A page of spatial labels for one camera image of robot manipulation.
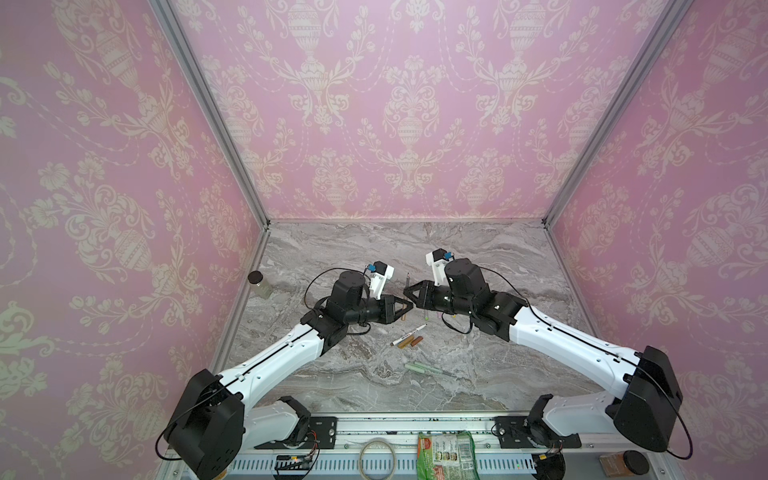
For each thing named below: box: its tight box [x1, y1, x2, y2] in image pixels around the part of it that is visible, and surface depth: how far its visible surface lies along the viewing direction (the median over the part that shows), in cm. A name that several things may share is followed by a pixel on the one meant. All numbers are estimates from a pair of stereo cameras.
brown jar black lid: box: [599, 450, 650, 478], surface depth 65 cm
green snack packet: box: [417, 430, 480, 480], surface depth 71 cm
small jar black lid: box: [247, 270, 264, 284], surface depth 94 cm
